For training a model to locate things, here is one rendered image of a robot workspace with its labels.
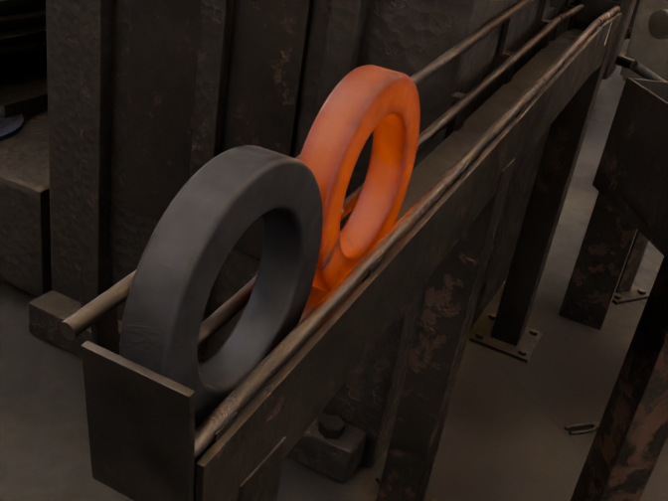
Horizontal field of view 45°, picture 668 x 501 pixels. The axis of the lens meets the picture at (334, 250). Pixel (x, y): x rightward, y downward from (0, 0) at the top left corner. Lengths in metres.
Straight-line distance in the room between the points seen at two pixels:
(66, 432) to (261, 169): 0.99
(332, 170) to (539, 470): 1.00
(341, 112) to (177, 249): 0.20
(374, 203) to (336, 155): 0.15
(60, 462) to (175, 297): 0.94
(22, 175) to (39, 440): 0.54
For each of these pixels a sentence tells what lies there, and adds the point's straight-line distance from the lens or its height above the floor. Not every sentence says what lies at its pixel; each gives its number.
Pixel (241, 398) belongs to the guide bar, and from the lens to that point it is 0.50.
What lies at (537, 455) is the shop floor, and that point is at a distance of 1.52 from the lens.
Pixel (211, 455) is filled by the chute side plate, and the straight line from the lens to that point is 0.48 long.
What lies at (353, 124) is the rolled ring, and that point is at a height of 0.74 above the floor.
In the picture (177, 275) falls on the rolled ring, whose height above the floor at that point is 0.71.
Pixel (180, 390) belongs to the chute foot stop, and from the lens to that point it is 0.44.
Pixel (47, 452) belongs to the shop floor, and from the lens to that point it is 1.37.
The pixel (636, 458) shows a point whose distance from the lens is 1.14.
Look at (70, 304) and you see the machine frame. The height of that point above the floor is 0.07.
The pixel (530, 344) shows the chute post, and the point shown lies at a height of 0.01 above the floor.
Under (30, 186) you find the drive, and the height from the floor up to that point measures 0.25.
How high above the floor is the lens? 0.93
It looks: 28 degrees down
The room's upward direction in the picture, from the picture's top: 9 degrees clockwise
